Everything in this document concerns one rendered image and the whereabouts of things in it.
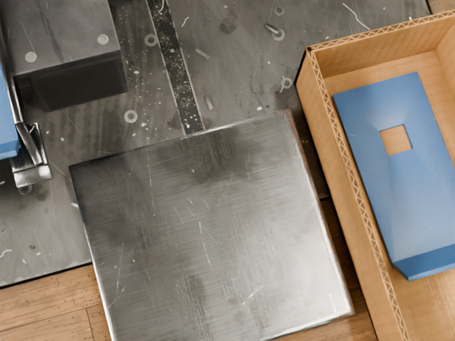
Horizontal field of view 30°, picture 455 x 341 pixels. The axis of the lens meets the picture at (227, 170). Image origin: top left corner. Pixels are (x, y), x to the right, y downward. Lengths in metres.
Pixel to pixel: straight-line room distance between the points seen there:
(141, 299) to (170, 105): 0.15
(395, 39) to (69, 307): 0.31
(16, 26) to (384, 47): 0.26
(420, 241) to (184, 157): 0.18
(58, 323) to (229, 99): 0.21
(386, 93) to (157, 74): 0.18
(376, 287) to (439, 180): 0.11
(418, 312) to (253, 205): 0.14
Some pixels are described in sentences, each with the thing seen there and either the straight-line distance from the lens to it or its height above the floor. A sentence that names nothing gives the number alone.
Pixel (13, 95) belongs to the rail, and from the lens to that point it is 0.57.
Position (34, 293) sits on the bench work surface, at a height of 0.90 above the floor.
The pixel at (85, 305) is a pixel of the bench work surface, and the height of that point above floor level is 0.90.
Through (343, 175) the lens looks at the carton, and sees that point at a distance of 0.59.
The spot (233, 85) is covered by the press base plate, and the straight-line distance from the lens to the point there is 0.66.
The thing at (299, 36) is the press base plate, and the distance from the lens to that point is 0.68.
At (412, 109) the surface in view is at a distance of 0.67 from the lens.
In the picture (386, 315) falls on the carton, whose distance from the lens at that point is 0.59.
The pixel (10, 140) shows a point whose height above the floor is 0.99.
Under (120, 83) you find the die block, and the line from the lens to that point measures 0.64.
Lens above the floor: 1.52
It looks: 75 degrees down
